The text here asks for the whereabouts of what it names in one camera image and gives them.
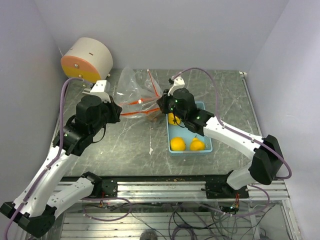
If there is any clear orange zip top bag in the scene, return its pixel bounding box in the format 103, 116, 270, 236
146, 69, 165, 123

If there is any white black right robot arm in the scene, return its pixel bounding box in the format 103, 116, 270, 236
157, 87, 283, 198

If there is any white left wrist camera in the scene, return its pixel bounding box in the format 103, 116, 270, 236
89, 80, 111, 103

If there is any small white metal bracket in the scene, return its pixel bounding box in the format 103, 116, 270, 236
82, 88, 91, 95

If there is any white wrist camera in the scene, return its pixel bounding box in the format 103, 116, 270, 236
89, 80, 111, 103
168, 76, 185, 96

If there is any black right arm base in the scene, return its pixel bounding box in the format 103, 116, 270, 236
201, 171, 249, 199

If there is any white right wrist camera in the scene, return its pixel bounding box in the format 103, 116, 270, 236
168, 76, 185, 96

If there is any yellow bell pepper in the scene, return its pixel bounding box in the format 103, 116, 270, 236
167, 112, 181, 126

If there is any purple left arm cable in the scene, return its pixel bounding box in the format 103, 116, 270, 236
4, 77, 85, 240

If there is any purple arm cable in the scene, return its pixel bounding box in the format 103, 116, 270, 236
172, 66, 293, 180
4, 77, 85, 240

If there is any purple floor cable loop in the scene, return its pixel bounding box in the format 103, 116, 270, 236
82, 196, 135, 222

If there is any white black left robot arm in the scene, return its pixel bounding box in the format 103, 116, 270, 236
0, 95, 122, 238

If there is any light blue plastic basket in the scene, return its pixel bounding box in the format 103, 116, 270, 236
166, 113, 213, 157

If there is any cream cylindrical drawer box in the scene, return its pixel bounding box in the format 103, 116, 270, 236
60, 37, 114, 83

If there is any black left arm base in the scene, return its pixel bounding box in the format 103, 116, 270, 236
81, 171, 118, 199

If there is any aluminium rail frame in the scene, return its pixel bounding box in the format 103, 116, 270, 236
43, 176, 296, 240

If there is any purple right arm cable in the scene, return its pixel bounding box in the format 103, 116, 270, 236
172, 66, 293, 180

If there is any white corner clip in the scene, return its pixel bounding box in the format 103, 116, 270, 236
239, 71, 247, 78

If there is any orange fruit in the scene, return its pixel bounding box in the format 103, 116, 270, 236
189, 136, 206, 151
170, 137, 186, 152

